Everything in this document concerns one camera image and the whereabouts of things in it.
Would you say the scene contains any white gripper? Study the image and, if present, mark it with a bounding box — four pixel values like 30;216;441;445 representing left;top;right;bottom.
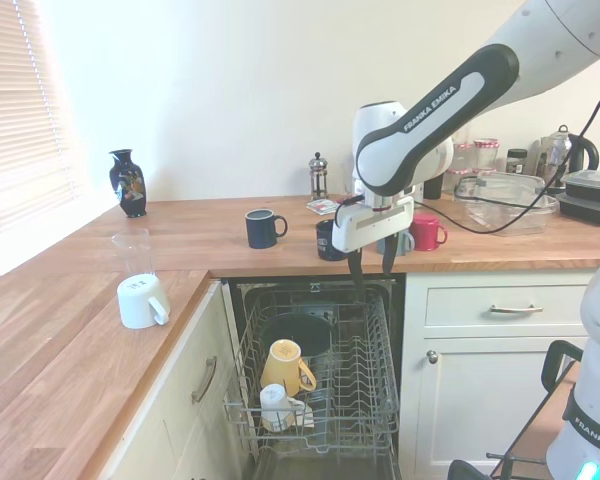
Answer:
331;195;416;304

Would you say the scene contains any small white octagonal mug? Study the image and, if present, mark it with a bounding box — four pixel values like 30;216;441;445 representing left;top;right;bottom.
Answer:
258;383;306;432

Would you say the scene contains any grey mug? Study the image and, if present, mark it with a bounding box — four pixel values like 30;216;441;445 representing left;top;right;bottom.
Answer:
377;230;417;257

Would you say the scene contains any black enamel mug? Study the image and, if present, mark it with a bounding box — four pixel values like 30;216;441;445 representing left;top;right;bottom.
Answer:
315;218;349;262

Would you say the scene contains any red mug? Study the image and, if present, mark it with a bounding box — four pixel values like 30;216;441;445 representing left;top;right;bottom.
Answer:
409;213;450;252

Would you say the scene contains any dishwasher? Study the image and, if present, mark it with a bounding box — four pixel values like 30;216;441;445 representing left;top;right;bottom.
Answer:
219;273;407;480

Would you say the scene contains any navy blue ceramic mug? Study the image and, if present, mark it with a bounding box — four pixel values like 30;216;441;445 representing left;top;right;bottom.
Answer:
244;208;289;250

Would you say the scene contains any yellow mug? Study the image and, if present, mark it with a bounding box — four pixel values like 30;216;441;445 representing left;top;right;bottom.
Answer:
259;338;317;396

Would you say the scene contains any large white mug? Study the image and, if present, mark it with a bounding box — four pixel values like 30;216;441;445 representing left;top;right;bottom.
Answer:
116;273;172;330

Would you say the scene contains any black shaker bottle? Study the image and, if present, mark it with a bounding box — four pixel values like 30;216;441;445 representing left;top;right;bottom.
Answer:
423;172;447;201

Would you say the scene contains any white drawer front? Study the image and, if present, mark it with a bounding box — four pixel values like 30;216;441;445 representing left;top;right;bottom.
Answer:
424;284;589;342

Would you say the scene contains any black plate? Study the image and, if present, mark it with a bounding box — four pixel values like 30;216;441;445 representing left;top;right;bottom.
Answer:
259;312;335;366

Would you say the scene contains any glass French press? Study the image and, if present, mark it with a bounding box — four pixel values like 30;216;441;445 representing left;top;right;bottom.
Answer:
308;151;330;201

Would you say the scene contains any jar with red checked lid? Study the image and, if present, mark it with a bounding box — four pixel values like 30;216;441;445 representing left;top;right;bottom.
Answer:
473;138;500;174
452;142;475;176

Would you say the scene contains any clear plastic container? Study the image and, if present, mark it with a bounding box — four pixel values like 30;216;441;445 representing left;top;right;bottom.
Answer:
467;192;560;236

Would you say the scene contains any clear lid with black clips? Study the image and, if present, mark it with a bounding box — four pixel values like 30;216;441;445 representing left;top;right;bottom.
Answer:
453;172;549;204

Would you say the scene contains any dark jar with black lid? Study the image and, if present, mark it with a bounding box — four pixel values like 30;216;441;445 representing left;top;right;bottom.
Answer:
504;148;530;175

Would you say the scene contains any white cabinet door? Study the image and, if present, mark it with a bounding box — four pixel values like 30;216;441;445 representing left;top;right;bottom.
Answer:
419;344;581;480

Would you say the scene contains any stainless steel coffee pot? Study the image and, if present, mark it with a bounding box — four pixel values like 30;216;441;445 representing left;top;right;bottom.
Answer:
535;125;574;184

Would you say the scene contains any black food container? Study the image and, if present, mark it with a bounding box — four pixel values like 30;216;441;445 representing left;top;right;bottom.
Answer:
559;169;600;199
556;192;600;227

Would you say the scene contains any clear ribbed glass tumbler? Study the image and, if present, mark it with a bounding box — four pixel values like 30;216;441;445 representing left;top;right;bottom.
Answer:
111;228;157;279

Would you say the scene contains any white corner cabinet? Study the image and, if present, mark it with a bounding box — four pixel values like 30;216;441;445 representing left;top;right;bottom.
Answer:
102;279;244;480

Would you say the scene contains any dark blue painted vase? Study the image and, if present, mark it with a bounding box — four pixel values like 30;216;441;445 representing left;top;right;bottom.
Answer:
108;148;148;219

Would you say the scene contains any wooden venetian blind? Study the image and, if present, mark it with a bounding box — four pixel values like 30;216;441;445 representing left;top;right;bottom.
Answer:
0;0;87;281

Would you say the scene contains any grey wire dishwasher rack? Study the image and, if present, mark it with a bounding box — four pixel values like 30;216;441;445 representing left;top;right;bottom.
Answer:
223;287;400;451

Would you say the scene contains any metal bar handle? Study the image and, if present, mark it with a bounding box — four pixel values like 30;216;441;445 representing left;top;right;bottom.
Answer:
189;355;218;405
489;304;544;316

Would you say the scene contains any black camera stand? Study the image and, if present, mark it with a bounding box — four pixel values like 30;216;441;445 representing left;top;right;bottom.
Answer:
449;339;586;480

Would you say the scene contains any black cable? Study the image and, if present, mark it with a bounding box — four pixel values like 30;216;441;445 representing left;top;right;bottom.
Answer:
414;67;600;236

